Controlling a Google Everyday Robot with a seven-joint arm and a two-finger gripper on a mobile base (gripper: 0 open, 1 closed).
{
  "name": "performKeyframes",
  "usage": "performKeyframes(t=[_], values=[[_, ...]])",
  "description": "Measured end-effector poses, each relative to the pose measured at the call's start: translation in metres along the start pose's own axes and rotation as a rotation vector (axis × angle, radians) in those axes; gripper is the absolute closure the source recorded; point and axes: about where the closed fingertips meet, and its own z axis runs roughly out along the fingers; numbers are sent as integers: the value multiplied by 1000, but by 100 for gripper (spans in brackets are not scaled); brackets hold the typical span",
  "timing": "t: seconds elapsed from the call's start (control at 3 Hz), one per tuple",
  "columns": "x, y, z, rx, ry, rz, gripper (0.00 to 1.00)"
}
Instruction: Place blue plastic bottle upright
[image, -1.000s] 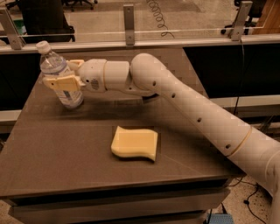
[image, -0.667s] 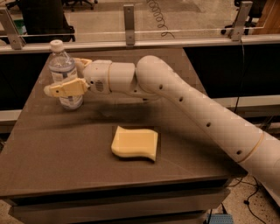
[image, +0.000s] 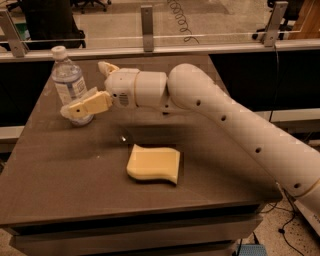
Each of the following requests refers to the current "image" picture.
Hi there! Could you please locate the blue floor object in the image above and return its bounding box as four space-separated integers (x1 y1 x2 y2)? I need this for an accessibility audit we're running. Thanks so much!
236 244 268 256

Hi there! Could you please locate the left metal glass bracket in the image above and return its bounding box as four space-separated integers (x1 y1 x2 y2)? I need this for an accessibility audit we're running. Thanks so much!
0 9 28 58

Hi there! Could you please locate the metal glass bracket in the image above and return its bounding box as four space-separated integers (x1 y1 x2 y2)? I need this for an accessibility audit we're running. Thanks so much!
0 9 28 58
262 1 288 47
140 5 154 52

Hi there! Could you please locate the clear plastic water bottle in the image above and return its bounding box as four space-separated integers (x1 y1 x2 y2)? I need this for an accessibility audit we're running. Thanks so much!
50 45 95 127

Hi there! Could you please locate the grey table drawer unit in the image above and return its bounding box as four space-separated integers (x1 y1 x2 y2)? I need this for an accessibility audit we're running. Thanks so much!
10 214 262 256

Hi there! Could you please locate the middle metal glass bracket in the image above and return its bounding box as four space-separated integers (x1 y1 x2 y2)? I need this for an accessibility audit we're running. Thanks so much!
140 5 154 52

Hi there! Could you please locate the white box on floor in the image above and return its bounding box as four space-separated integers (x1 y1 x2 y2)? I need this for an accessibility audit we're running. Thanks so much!
294 200 320 236

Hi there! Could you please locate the black chair base right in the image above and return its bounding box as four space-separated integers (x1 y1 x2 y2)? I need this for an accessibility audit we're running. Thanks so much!
252 0 305 45

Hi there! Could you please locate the glass barrier panel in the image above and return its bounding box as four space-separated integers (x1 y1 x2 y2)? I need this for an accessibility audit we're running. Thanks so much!
0 0 320 51

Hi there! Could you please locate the yellow sponge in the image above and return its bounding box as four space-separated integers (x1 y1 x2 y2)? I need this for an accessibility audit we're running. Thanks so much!
126 145 180 184

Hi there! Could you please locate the coiled black cable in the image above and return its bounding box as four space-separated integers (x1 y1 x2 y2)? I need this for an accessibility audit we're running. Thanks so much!
167 0 201 45

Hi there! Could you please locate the right metal glass bracket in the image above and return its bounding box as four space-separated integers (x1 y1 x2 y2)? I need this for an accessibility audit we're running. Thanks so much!
262 1 288 47

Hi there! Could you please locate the black floor cable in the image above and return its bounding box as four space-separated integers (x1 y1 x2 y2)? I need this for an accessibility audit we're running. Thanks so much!
259 44 314 256

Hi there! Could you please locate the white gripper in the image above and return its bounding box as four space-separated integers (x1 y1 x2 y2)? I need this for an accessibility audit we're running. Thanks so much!
60 61 139 119

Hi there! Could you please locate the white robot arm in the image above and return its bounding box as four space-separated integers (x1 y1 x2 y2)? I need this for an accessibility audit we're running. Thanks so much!
61 62 320 215

